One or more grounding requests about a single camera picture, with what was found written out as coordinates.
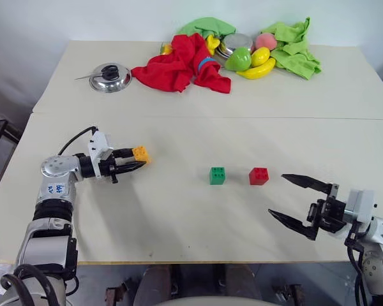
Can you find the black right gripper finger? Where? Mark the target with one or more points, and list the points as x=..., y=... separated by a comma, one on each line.
x=295, y=223
x=312, y=183

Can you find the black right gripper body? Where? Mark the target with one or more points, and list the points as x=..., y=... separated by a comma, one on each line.
x=330, y=213

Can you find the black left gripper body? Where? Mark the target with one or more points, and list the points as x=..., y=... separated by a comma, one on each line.
x=108, y=165

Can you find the yellow toy brick cube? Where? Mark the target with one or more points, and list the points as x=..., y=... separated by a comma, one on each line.
x=142, y=154

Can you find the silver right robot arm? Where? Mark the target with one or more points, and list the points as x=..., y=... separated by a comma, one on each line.
x=381, y=242

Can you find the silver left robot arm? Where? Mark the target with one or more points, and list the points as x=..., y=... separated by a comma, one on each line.
x=55, y=245

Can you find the red toy brick cube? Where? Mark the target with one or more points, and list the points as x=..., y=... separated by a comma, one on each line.
x=258, y=176

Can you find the steel pot lid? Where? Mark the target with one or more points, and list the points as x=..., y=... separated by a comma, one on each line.
x=111, y=83

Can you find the green toy brick cube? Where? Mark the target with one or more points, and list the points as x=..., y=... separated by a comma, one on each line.
x=217, y=176

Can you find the red cloth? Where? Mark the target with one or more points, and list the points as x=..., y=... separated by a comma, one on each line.
x=175, y=68

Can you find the small yellow toy fruit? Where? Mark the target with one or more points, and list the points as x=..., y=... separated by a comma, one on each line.
x=166, y=49

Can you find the yellow toy banana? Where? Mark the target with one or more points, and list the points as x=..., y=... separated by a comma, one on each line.
x=257, y=71

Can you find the green cloth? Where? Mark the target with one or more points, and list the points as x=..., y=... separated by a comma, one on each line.
x=207, y=25
x=295, y=54

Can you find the yellow toy lemon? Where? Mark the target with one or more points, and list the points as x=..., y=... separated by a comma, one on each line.
x=260, y=56

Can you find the yellow toy pepper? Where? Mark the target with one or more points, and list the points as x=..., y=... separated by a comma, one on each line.
x=212, y=43

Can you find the green toy pear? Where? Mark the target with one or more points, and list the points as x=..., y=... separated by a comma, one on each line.
x=239, y=59

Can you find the pink toy peach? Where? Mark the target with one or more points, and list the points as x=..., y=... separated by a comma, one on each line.
x=265, y=42

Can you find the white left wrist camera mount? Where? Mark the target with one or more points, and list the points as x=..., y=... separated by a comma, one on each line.
x=97, y=143

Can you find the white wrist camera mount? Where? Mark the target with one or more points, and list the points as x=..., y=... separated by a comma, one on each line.
x=97, y=143
x=360, y=204

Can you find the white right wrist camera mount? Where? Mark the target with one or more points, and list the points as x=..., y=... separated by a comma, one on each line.
x=360, y=204

